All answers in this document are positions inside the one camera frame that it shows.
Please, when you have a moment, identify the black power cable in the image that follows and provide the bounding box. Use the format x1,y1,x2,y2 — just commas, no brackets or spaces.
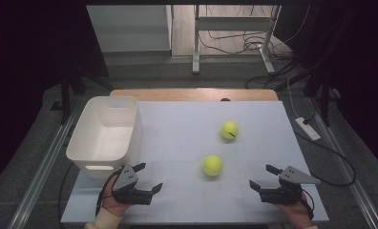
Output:
292,117,357,188

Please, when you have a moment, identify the white power strip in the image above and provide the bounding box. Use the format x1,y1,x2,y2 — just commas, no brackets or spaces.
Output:
294,116,322,142

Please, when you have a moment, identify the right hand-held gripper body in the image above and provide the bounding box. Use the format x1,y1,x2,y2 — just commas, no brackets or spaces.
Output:
260,165,322,205

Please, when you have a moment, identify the person's left hand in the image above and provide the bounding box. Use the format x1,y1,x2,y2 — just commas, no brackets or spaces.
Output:
100,176,135,219

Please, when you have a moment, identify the wooden table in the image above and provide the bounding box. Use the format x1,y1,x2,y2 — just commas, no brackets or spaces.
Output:
109,88,280,103

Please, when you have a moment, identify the tangle of black floor cables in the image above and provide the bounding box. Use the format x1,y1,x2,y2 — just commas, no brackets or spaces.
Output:
198,30,295,56

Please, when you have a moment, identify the grey metal floor rail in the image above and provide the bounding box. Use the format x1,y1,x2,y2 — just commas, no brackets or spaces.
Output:
305,94,378,229
6,100,85,229

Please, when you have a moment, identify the white plastic storage bin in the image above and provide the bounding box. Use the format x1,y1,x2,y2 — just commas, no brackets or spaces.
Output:
65,95,144,179

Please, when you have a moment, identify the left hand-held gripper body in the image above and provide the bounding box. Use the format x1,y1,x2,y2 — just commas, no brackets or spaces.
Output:
112,163,154,206

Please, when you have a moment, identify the person's right hand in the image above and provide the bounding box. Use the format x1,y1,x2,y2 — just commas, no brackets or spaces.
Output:
274,194,314,229

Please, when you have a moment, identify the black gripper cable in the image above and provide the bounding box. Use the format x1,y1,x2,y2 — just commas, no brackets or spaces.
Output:
57,161,77,228

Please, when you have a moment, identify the thin white cable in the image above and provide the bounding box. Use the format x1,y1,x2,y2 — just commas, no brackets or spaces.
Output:
285,75,302,119

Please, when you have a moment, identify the black stand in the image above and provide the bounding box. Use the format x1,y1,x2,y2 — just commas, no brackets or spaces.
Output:
49,60,115,126
303,60,343,128

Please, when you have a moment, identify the yellow tennis ball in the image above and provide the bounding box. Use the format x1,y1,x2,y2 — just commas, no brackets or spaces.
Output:
220,120,240,141
201,155,224,177

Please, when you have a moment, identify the white metal table frame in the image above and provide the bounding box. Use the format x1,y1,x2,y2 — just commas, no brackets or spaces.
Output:
191,4,283,76

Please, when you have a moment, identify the white cabinet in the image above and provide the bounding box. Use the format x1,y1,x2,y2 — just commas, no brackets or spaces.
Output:
86,4,174,53

